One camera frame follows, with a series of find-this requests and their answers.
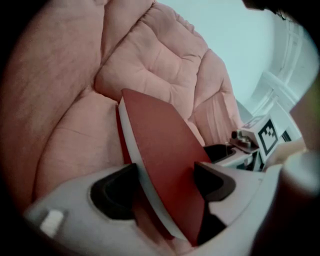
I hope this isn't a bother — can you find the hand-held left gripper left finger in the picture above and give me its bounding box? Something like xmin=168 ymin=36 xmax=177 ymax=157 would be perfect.
xmin=24 ymin=163 xmax=176 ymax=256

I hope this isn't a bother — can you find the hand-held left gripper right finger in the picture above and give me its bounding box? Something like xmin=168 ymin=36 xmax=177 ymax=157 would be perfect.
xmin=194 ymin=161 xmax=266 ymax=245

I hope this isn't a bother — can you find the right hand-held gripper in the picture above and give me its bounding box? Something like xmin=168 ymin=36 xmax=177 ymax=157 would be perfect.
xmin=203 ymin=114 xmax=293 ymax=173

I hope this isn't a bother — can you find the red book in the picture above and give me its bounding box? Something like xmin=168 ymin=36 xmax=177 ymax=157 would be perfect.
xmin=115 ymin=87 xmax=212 ymax=247

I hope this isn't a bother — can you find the pink cushioned armchair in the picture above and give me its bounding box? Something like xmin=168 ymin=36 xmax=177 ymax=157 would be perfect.
xmin=0 ymin=0 xmax=247 ymax=256

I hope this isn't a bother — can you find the person's right forearm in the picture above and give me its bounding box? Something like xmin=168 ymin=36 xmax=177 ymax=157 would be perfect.
xmin=268 ymin=141 xmax=308 ymax=167

